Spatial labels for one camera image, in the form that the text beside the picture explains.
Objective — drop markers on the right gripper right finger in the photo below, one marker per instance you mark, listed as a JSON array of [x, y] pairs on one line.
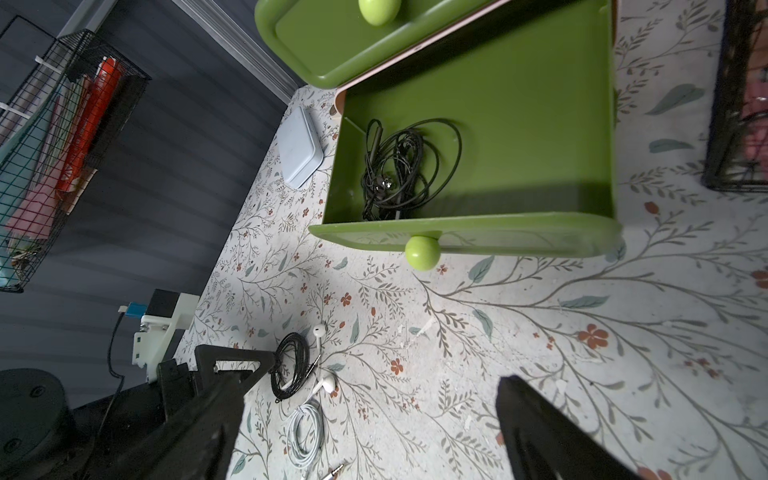
[[541, 443]]

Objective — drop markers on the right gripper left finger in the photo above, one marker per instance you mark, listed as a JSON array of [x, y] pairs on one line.
[[196, 443]]

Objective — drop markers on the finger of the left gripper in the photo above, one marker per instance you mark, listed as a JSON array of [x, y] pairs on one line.
[[208, 373]]

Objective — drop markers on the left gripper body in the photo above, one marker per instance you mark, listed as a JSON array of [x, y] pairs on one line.
[[176, 384]]

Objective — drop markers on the black earphones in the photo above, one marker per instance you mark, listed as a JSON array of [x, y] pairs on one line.
[[378, 174], [291, 367], [417, 167]]

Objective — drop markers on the green yellow drawer cabinet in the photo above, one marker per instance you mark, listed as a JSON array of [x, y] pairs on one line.
[[469, 49]]

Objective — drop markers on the green drawer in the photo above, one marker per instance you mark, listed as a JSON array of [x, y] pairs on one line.
[[536, 176]]

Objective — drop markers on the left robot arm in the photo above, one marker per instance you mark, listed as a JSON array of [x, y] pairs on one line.
[[43, 438]]

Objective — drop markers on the white earphones lower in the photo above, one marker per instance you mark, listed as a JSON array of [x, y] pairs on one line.
[[305, 435]]

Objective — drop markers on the white earphones small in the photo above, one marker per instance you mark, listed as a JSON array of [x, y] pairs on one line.
[[327, 382]]

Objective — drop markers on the grey plastic lid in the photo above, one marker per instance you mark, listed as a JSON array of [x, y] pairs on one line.
[[299, 148]]

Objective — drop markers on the black wire side basket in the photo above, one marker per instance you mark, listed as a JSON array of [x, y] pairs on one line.
[[65, 101]]

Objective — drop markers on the black wire desk organizer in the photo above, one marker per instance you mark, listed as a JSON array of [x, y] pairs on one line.
[[736, 156]]

